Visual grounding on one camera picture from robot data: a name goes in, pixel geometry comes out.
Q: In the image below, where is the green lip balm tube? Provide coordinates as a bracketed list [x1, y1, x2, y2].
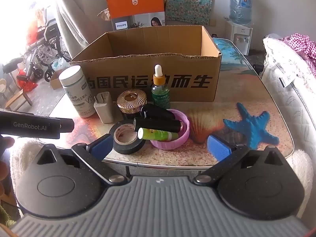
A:
[137, 128, 179, 141]

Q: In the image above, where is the gold lid jar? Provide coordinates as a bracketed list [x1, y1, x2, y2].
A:
[117, 88, 148, 120]

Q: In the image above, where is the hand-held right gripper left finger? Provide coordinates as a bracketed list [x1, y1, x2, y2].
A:
[37, 133, 129, 186]

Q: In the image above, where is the pink checked cloth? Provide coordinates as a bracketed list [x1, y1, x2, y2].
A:
[283, 33, 316, 73]

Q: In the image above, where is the floral teal cloth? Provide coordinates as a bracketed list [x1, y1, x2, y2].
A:
[107, 0, 224, 26]

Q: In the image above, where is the white charger adapter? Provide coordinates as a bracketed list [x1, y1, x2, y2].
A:
[93, 92, 114, 124]

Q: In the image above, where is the orange cloth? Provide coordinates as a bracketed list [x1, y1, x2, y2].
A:
[26, 7, 46, 46]

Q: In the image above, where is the white supplement bottle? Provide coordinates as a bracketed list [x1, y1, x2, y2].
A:
[59, 65, 96, 118]

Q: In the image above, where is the white water dispenser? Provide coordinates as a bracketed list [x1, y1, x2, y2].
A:
[226, 20, 253, 56]

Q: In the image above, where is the brown cardboard box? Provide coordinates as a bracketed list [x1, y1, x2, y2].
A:
[69, 25, 222, 102]

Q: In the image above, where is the green dropper bottle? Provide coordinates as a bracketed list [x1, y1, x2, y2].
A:
[151, 65, 171, 109]

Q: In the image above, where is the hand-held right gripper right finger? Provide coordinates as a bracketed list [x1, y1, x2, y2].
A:
[193, 134, 284, 187]

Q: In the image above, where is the brown paper bag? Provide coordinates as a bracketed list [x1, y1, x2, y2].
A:
[97, 8, 111, 23]

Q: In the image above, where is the pink plastic bowl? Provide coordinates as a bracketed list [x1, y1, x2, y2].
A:
[149, 109, 190, 150]

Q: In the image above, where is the beige curtain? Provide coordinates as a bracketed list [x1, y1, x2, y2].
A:
[53, 0, 109, 57]

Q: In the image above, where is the small open cardboard box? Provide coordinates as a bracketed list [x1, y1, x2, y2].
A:
[49, 69, 67, 90]

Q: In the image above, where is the white fluffy cloth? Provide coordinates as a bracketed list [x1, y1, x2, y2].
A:
[10, 138, 314, 195]

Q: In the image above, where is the folded wheelchair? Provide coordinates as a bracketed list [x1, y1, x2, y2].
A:
[25, 17, 72, 83]

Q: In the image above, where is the person's left hand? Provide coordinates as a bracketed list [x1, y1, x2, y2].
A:
[0, 136, 15, 190]

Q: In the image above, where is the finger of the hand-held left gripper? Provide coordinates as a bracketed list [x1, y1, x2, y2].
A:
[59, 119, 74, 133]

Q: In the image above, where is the white sack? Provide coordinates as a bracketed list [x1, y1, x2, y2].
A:
[262, 37, 316, 153]

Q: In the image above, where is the blue water jug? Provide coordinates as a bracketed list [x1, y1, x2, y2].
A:
[229, 0, 253, 25]

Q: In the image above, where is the black tape roll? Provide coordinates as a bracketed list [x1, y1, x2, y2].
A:
[109, 122, 146, 154]

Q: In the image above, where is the pale plastic bag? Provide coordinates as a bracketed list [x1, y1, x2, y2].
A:
[51, 57, 71, 71]

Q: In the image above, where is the orange appliance box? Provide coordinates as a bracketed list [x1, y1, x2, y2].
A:
[105, 0, 166, 31]

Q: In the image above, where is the black stool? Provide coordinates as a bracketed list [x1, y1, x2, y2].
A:
[2, 57, 25, 97]

